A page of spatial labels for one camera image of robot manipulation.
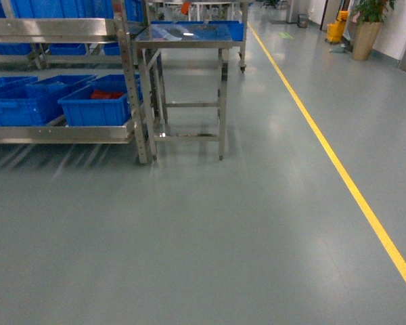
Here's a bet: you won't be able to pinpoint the blue bin with red parts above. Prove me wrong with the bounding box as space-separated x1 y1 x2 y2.
58 74 131 127

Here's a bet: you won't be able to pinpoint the red plastic parts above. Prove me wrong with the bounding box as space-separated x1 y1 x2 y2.
90 89 124 100

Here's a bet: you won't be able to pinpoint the steel shelf rack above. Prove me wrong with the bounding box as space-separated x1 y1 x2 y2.
0 1 160 164

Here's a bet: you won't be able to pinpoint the steel side table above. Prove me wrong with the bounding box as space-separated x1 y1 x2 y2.
134 24 233 160

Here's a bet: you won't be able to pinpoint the blue bin middle front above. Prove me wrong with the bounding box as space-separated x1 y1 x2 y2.
0 74 97 127

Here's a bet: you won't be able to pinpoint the yellow mop bucket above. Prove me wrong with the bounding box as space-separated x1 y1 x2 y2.
325 11 348 44

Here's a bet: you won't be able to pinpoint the blue bin left front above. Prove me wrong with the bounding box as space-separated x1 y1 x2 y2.
0 76 38 93

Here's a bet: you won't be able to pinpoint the potted plant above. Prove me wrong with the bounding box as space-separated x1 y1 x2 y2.
352 0 396 61

